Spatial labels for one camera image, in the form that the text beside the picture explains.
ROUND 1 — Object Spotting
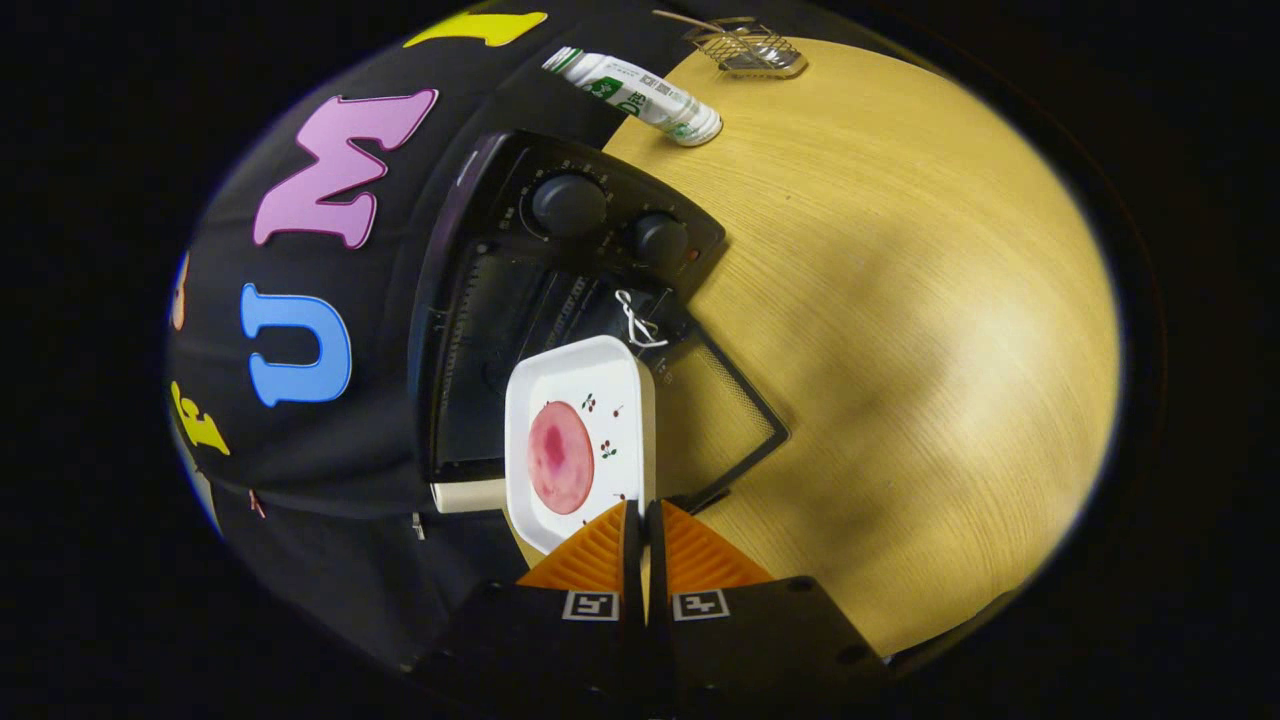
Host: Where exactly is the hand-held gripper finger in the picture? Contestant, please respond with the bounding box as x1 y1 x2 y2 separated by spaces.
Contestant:
410 500 651 716
645 500 891 716

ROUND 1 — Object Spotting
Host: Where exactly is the pink ham slice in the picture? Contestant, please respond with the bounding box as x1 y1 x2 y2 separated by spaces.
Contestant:
527 400 596 516

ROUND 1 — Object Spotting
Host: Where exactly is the white square plate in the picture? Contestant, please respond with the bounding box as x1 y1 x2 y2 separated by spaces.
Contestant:
503 335 658 556

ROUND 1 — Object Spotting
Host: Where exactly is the black toaster oven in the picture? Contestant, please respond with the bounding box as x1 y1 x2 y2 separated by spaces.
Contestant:
410 128 791 516

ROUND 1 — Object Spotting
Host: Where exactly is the white green-label bottle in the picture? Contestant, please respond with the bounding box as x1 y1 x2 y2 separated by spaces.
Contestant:
541 46 724 148

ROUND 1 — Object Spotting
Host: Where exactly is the white cord tie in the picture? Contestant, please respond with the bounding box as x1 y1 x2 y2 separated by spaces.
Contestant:
613 290 669 349

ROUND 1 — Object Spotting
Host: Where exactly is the wire basket holder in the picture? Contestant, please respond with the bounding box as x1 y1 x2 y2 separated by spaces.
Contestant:
683 17 809 81

